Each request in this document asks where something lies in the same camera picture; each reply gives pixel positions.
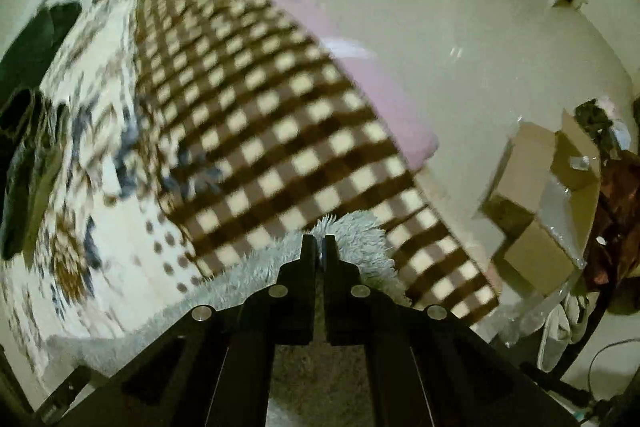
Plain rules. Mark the dark green clothes pile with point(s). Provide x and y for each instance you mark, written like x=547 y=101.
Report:
x=32 y=126

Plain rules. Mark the pink bed sheet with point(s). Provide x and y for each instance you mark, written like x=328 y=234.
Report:
x=416 y=139

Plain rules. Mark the dark red bag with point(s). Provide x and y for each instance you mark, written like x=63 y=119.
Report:
x=612 y=251

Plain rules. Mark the cardboard box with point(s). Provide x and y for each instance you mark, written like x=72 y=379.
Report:
x=544 y=196

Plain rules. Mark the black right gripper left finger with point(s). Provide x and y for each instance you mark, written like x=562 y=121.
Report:
x=212 y=368

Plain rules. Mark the brown checkered blanket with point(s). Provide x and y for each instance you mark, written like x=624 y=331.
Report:
x=260 y=132

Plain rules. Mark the white floral blanket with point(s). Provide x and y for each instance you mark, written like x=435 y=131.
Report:
x=103 y=270

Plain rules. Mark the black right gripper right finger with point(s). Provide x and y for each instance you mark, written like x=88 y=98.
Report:
x=426 y=368

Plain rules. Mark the grey fluffy pants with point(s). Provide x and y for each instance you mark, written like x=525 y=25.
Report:
x=362 y=238

